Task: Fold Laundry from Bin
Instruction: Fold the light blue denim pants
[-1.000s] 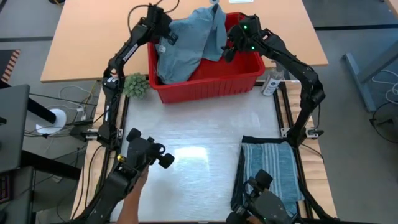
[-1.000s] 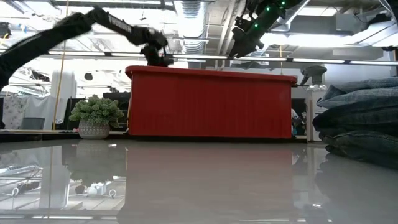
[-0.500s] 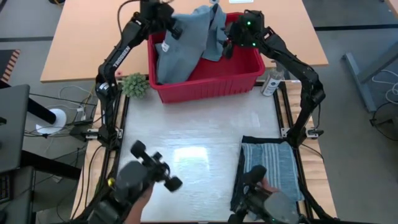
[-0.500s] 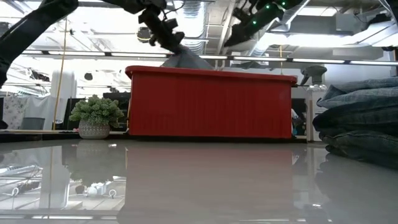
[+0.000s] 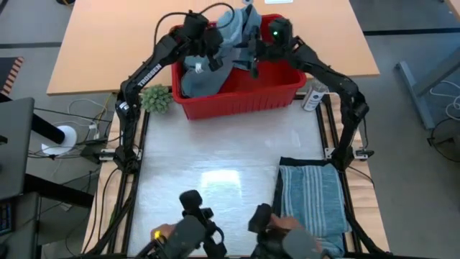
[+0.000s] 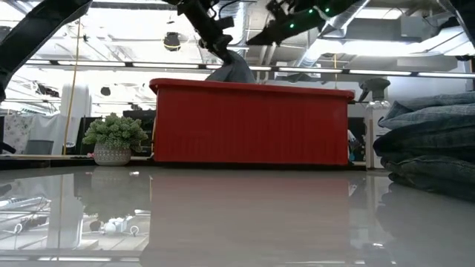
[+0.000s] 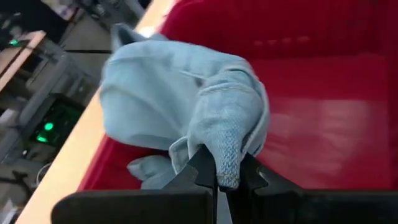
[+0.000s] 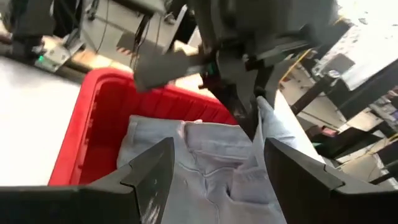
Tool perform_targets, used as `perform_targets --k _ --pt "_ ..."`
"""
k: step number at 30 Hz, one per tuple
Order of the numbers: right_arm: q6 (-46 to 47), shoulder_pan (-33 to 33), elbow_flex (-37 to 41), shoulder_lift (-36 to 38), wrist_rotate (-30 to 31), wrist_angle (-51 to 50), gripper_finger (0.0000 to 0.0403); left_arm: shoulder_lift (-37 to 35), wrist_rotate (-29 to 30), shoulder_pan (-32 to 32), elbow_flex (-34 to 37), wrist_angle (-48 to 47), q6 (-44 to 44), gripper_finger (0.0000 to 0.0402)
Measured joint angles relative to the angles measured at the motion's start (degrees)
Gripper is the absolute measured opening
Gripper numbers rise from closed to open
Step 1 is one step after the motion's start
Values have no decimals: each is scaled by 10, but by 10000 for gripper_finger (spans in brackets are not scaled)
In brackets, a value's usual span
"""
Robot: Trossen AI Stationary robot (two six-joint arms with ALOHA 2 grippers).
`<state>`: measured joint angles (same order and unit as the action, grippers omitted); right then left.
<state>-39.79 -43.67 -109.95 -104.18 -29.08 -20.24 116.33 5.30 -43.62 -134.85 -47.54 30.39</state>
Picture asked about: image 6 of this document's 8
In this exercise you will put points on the black hanging ceiling lamp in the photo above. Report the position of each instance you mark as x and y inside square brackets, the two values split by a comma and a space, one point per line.
[172, 41]

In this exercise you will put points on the red plastic laundry bin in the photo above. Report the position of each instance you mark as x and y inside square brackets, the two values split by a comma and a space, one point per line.
[245, 126]

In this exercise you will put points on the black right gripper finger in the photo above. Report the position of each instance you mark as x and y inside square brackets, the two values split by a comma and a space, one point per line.
[274, 35]

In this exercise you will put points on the long ceiling light strip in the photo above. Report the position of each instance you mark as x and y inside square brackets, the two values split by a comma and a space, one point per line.
[334, 70]

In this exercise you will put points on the smooth silver ventilation duct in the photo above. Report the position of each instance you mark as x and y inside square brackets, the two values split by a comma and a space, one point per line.
[345, 22]

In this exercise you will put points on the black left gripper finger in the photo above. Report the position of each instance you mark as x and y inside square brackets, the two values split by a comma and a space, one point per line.
[208, 43]
[227, 50]

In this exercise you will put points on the clear spray bottle grey trigger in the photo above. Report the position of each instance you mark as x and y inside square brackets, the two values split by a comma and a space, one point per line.
[375, 96]

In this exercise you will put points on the ribbed silver ventilation duct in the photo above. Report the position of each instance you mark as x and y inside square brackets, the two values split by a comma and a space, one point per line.
[237, 22]

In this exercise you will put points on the small potted green plant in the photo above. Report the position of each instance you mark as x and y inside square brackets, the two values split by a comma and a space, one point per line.
[113, 137]

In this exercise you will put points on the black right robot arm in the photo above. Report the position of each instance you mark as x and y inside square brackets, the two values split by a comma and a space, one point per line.
[464, 18]

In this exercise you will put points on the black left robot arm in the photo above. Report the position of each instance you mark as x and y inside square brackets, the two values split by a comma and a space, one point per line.
[29, 33]

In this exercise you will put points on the dark navy garment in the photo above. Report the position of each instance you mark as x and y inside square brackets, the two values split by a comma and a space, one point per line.
[426, 167]

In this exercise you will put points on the light blue denim garment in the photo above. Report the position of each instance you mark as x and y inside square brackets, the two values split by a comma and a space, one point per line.
[232, 70]

